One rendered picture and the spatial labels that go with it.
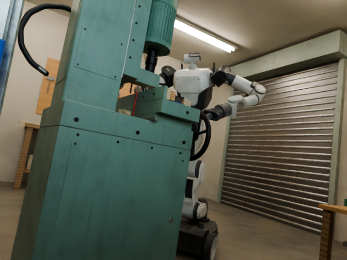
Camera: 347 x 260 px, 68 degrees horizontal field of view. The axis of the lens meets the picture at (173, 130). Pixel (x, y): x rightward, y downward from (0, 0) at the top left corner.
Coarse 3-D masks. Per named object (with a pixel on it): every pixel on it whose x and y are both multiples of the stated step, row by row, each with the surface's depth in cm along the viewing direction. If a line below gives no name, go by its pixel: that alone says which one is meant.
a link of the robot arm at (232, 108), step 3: (225, 102) 159; (228, 105) 157; (231, 105) 159; (234, 105) 160; (237, 105) 162; (231, 108) 158; (234, 108) 161; (231, 111) 158; (234, 111) 163; (231, 114) 163; (234, 114) 164; (231, 117) 165
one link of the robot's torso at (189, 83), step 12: (180, 72) 187; (192, 72) 183; (204, 72) 180; (180, 84) 187; (192, 84) 183; (204, 84) 181; (180, 96) 192; (192, 96) 187; (204, 96) 187; (204, 108) 198
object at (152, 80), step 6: (144, 72) 125; (150, 72) 127; (138, 78) 123; (144, 78) 125; (150, 78) 127; (156, 78) 129; (138, 84) 127; (144, 84) 126; (150, 84) 127; (156, 84) 129
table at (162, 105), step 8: (136, 104) 125; (144, 104) 118; (152, 104) 112; (160, 104) 106; (168, 104) 107; (176, 104) 110; (136, 112) 123; (144, 112) 117; (152, 112) 110; (160, 112) 107; (168, 112) 107; (176, 112) 110; (184, 112) 112; (192, 112) 115; (184, 120) 117; (192, 120) 115
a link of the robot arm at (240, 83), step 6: (240, 78) 178; (234, 84) 178; (240, 84) 177; (246, 84) 176; (252, 84) 175; (258, 84) 177; (240, 90) 180; (246, 90) 177; (252, 90) 179; (258, 90) 171; (264, 90) 172; (246, 96) 182
